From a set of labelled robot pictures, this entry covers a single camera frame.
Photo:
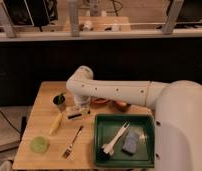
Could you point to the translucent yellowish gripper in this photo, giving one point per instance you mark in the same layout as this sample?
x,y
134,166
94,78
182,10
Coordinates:
x,y
78,109

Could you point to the black and white eraser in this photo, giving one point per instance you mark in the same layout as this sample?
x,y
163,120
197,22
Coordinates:
x,y
78,115

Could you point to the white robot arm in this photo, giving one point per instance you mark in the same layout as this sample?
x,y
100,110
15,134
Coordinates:
x,y
178,114

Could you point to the green plastic cup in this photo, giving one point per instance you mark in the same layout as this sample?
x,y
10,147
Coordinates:
x,y
39,144

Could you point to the orange plate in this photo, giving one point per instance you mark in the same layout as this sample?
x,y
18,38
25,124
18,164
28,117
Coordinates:
x,y
99,101

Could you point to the wooden board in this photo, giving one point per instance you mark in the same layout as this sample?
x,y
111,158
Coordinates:
x,y
40,120

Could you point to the green plastic tray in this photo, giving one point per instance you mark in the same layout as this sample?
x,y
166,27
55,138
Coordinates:
x,y
106,127

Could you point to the dark red bowl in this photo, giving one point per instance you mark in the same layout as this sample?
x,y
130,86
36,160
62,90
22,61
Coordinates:
x,y
121,106

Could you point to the metal fork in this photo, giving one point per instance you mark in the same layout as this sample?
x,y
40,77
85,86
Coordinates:
x,y
68,150

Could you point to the white plastic fork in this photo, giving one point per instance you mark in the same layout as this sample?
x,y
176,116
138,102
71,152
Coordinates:
x,y
108,148

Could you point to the black round object in tray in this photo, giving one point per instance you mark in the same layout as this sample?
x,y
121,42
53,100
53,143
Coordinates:
x,y
103,156

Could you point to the blue grey sponge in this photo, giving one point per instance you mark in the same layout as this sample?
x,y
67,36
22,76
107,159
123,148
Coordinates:
x,y
130,142

